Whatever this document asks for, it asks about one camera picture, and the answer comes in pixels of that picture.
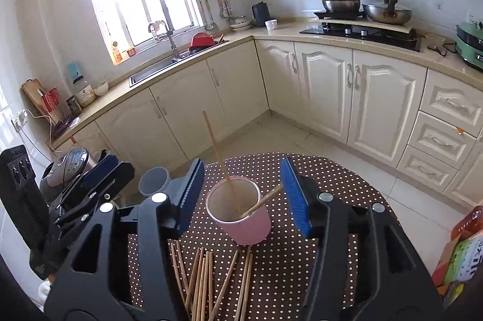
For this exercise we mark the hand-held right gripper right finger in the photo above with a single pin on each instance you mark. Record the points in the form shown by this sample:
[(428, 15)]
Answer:
[(296, 196)]

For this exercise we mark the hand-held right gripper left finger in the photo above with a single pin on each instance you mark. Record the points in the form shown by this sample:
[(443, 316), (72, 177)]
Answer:
[(190, 192)]

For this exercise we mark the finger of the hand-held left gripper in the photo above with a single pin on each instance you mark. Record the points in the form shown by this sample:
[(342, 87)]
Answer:
[(100, 170), (75, 211)]

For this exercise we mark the light wooden chopstick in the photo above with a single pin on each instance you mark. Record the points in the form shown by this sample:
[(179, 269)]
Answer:
[(217, 151), (264, 199)]

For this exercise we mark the pink cup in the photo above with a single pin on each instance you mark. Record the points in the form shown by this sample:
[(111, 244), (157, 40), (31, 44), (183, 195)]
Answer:
[(249, 230)]

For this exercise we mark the bunch of wooden chopsticks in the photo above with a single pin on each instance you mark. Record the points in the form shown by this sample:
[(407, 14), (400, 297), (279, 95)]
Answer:
[(203, 279)]

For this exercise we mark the silver rice cooker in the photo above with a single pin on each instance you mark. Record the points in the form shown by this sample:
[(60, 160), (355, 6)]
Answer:
[(70, 170)]

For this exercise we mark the grey cup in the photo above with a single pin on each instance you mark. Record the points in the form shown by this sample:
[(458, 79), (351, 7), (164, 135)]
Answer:
[(154, 185)]

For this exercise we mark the white paper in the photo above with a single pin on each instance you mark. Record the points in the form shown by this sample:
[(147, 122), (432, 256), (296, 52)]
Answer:
[(74, 122)]

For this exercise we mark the small dark jar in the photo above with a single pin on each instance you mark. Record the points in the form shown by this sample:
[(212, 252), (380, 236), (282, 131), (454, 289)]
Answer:
[(74, 106)]

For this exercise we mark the brown polka dot tablecloth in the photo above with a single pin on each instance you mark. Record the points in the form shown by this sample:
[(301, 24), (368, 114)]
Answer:
[(271, 268)]

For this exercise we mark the large grain jar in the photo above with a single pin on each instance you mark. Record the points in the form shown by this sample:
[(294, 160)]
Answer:
[(86, 94)]

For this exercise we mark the white bowl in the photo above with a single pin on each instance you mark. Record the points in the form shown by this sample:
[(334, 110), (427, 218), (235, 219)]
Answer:
[(101, 90)]

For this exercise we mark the red utensil holder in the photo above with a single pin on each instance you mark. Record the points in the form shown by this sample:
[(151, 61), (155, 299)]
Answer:
[(49, 100)]

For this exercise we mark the wooden cutting board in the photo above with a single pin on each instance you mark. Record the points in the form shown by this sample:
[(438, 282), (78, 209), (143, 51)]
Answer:
[(32, 91)]

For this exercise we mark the steel sink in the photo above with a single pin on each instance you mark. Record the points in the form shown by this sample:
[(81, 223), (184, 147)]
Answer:
[(151, 74)]

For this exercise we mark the orange bottle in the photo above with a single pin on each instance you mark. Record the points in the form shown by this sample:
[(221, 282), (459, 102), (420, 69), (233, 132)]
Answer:
[(117, 55)]

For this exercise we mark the small orange jar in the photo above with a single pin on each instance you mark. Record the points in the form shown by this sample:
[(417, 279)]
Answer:
[(131, 52)]

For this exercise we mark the cream base cabinets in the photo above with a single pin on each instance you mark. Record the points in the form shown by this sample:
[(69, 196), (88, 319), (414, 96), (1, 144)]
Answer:
[(377, 98)]

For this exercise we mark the cream cabinet drawer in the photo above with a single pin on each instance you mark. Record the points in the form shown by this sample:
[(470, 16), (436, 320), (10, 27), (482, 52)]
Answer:
[(449, 102), (439, 142), (426, 168)]

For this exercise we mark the steel faucet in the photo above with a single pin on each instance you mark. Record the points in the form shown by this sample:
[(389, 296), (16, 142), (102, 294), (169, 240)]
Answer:
[(171, 42)]

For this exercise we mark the red pot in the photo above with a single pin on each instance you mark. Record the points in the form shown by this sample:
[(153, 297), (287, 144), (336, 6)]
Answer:
[(200, 41)]

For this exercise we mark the small brown rag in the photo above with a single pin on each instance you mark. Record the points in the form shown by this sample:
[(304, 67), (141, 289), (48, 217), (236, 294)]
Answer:
[(154, 27)]

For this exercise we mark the hanging steel ladle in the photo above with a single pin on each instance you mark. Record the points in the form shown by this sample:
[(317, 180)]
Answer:
[(211, 25)]

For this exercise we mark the white mug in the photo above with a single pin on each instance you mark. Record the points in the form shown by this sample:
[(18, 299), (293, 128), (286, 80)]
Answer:
[(271, 25)]

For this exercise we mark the white plates and bowls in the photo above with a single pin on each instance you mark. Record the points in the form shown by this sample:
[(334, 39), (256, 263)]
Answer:
[(241, 26)]

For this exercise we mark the orange packet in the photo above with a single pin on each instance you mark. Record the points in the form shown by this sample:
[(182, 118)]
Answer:
[(469, 223)]

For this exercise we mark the green printed carton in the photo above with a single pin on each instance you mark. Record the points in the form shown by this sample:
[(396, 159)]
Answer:
[(462, 260)]

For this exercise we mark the black glass gas stove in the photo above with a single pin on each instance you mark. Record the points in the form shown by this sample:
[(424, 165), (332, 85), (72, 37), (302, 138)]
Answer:
[(377, 38)]

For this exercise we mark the black electric kettle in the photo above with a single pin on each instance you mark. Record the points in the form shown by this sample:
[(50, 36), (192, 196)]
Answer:
[(261, 15)]

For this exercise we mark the hanging steel spoons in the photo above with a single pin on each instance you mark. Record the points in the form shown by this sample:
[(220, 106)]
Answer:
[(224, 10)]

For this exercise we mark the beige board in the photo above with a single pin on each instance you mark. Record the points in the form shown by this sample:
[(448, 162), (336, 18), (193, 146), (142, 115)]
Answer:
[(392, 27)]

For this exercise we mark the steel wok with lid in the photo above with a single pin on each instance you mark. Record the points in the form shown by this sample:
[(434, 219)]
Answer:
[(388, 13)]

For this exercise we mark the green electric cooker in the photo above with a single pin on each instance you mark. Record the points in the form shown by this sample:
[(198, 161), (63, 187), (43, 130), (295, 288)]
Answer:
[(469, 45)]

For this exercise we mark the white wall socket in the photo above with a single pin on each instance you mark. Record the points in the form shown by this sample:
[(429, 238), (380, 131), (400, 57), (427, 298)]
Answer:
[(470, 17), (17, 122)]

